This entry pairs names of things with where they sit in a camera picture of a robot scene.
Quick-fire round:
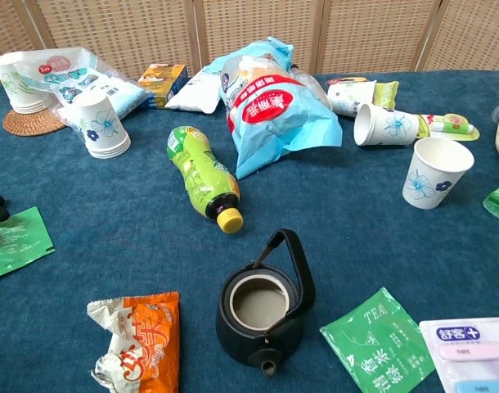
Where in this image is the white flower paper cup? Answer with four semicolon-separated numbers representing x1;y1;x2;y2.
326;80;378;119
402;136;475;210
353;102;420;147

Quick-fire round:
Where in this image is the clear blue plastic bag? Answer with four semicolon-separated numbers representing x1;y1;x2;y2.
26;46;153;126

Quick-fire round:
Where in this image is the plain green tea sachet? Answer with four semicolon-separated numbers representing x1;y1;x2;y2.
0;206;56;283

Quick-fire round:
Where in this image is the round woven rattan coaster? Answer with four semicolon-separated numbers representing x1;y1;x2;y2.
2;107;67;138

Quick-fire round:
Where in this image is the bagged stack of paper cups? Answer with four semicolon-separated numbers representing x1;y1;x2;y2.
0;52;57;115

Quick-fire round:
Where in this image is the stack of flower paper cups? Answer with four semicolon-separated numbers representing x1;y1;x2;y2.
70;89;133;160

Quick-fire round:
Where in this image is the green tea bottle yellow cap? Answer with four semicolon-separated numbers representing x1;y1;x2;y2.
166;124;245;235

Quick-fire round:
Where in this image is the orange crumpled snack bag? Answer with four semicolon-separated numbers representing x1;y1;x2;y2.
86;291;182;393

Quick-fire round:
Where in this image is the yellow and blue carton box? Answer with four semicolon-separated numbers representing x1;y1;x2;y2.
136;62;191;110

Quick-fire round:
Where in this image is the white plastic pouch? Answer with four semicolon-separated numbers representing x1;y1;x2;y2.
164;67;227;115

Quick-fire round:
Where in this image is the black cast iron teapot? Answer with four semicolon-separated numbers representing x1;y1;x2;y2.
214;228;317;379

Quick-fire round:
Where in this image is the large light blue plastic bag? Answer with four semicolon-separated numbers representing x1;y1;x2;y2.
218;36;344;181

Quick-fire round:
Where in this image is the woven wooden folding screen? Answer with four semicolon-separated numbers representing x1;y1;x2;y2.
0;0;499;84

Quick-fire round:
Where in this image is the red and yellow flat packet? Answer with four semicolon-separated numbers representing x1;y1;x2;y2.
326;75;370;87

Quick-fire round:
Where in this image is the yellow-green snack packet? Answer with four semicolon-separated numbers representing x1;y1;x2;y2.
373;80;401;111

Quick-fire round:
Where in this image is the green tea sachet with TEA print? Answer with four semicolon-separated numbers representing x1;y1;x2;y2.
319;287;437;393

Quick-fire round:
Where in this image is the lip balm blister pack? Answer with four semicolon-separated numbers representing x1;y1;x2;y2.
416;112;481;142

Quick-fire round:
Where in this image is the white toothbrush package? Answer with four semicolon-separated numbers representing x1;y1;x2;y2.
418;315;499;393

